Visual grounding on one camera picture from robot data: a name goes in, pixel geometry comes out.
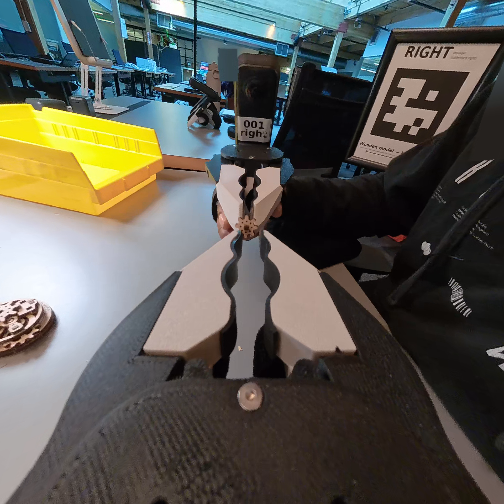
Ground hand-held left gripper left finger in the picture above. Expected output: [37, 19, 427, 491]
[143, 230, 243, 370]

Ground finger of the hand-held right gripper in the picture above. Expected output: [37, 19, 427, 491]
[248, 166, 285, 234]
[216, 165, 249, 229]

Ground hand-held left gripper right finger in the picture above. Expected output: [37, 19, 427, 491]
[260, 230, 358, 377]

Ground small wooden gear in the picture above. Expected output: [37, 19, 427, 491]
[235, 216, 259, 239]

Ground person's right forearm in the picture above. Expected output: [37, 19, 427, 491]
[276, 157, 414, 272]

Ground grey desk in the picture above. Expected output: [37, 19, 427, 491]
[0, 169, 504, 504]

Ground person's right hand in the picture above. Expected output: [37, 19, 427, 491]
[215, 195, 238, 240]

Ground black and white gadget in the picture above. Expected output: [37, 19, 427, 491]
[187, 77, 222, 130]

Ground black high-back chair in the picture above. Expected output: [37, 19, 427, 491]
[274, 63, 372, 178]

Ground adjacent grey table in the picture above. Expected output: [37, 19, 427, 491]
[100, 98, 241, 171]

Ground person's black hoodie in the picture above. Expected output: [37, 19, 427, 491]
[354, 71, 504, 481]

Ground black framed marker sign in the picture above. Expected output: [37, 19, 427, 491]
[346, 28, 504, 171]

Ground dark grey box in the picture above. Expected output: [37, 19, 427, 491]
[70, 95, 97, 117]

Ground yellow plastic storage bin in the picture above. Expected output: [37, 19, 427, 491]
[0, 103, 165, 216]

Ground round wooden gear model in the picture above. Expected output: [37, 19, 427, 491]
[0, 298, 56, 358]

